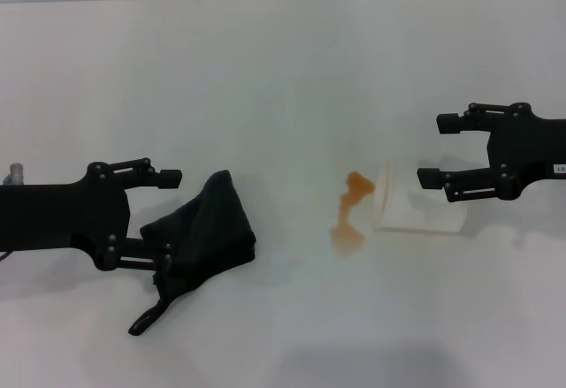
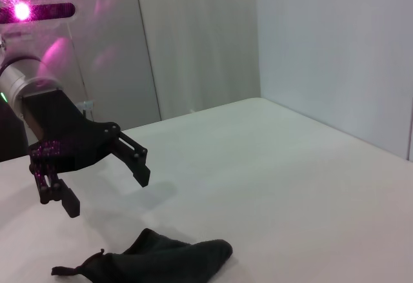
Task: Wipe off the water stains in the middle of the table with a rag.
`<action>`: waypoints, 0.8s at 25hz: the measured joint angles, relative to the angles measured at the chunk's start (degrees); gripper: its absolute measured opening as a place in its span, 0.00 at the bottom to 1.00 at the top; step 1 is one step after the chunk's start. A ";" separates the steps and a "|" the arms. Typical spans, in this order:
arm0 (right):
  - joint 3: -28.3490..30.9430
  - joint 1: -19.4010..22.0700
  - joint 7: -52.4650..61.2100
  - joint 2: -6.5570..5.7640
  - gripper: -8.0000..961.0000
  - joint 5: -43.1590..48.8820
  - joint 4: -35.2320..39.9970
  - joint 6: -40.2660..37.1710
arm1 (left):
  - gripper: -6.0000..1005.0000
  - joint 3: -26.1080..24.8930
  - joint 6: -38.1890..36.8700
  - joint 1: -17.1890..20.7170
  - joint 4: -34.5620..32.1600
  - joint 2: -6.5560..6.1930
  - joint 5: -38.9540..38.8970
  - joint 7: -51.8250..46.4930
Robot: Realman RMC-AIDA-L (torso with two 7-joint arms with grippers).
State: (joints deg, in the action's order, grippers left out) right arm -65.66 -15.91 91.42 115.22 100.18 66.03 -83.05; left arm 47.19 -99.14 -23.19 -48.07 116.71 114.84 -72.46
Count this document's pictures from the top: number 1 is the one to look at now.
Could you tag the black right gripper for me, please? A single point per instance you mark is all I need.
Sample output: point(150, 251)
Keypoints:
point(530, 149)

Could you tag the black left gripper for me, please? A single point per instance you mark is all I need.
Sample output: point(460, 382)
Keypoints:
point(66, 215)

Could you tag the dark rag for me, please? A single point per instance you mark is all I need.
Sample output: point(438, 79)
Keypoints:
point(212, 220)

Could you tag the orange-brown liquid stain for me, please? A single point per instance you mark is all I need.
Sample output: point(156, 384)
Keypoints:
point(358, 184)

